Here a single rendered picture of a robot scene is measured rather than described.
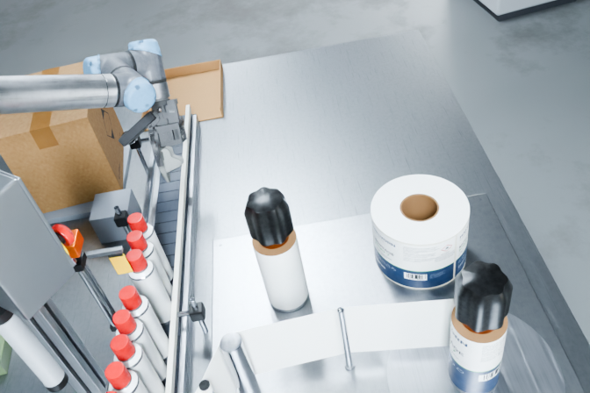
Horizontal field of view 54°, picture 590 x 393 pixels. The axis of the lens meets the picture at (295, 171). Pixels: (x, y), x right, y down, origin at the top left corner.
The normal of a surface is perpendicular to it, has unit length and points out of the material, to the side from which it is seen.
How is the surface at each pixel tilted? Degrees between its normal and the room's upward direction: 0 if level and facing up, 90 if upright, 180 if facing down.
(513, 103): 0
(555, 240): 0
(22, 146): 90
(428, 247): 90
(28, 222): 90
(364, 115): 0
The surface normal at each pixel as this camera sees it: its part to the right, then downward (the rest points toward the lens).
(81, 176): 0.22, 0.63
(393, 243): -0.61, 0.59
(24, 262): 0.87, 0.23
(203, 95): -0.15, -0.73
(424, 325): -0.01, 0.67
